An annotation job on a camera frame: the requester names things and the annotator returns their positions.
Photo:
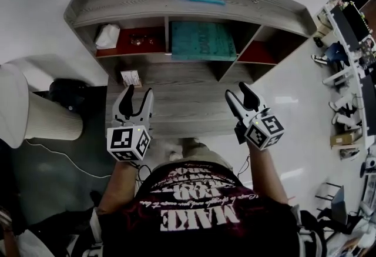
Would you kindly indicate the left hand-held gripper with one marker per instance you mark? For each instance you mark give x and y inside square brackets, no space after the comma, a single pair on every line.
[124,139]

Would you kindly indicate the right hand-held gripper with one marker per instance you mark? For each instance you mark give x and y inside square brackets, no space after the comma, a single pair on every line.
[264,132]

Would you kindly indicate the grey wooden shelf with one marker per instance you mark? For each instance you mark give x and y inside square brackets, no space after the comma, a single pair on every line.
[188,120]

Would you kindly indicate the teal book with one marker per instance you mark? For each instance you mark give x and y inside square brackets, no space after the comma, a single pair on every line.
[202,41]

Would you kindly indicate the person's right forearm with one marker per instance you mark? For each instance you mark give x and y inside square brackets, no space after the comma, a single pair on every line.
[265,173]

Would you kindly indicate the person's left forearm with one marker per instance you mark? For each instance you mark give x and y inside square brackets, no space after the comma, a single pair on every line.
[120,188]

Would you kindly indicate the small white card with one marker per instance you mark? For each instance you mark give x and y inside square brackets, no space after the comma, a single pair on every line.
[130,78]

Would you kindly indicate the khaki shorts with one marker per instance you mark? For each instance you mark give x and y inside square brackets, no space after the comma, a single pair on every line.
[205,153]

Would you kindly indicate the clear glasses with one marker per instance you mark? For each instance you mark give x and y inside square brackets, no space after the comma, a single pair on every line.
[141,40]

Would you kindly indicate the black bag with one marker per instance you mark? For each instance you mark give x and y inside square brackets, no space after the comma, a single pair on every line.
[73,94]

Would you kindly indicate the white shoe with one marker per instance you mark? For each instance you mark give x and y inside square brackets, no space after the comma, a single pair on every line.
[175,156]

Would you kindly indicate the white tissue pack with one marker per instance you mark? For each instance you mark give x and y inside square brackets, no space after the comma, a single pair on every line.
[106,36]

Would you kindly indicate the white ribbed bin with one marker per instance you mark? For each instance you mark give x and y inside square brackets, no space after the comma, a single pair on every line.
[53,119]

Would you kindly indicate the small metal clip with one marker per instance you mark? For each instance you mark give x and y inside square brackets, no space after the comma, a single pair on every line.
[253,0]

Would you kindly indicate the cardboard box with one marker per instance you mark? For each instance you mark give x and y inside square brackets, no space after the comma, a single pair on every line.
[345,139]

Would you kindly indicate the long white desk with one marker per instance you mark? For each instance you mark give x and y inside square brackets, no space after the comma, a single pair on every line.
[362,94]

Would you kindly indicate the white rounded cover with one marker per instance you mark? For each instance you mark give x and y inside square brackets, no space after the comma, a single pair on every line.
[11,103]

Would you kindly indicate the dark red printed t-shirt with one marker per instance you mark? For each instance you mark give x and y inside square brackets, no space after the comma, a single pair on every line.
[199,220]

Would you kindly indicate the black monitor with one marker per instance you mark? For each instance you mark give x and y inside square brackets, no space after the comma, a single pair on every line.
[345,29]

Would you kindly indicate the grey laptop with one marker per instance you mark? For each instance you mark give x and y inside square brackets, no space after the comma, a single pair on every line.
[339,206]

